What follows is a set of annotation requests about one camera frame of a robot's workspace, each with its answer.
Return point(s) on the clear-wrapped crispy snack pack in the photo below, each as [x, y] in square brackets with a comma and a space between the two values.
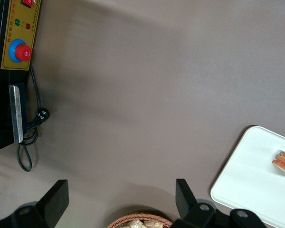
[154, 224]
[133, 224]

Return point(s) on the beige plastic tray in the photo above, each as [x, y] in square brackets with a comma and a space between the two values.
[247, 178]

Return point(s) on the yellow panel control box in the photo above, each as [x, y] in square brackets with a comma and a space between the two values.
[19, 28]

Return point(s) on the round brown wicker basket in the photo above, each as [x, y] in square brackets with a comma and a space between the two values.
[142, 215]

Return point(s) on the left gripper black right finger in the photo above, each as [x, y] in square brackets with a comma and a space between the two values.
[184, 197]

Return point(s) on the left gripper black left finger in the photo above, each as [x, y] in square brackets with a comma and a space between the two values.
[57, 202]

